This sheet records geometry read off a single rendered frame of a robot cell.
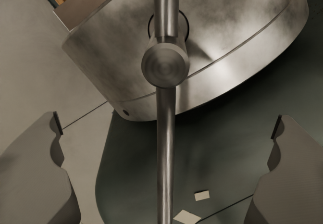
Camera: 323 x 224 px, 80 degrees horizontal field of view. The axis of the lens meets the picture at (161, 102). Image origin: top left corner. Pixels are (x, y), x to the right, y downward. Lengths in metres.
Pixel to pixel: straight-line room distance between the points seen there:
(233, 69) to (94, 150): 1.70
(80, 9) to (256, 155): 0.28
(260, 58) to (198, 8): 0.08
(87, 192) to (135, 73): 2.05
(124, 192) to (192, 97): 0.14
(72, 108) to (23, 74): 0.39
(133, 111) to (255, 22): 0.15
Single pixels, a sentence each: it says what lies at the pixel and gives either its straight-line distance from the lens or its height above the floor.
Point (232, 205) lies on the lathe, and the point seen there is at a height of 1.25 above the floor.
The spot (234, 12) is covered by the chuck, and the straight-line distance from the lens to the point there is 0.19.
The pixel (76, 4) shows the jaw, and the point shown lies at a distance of 0.31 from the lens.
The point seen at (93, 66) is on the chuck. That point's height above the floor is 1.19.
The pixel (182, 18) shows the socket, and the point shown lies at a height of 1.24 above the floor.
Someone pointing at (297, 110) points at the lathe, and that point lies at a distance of 0.24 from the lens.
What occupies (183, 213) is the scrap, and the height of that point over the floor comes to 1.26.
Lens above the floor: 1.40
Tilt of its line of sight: 64 degrees down
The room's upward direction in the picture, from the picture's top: 166 degrees clockwise
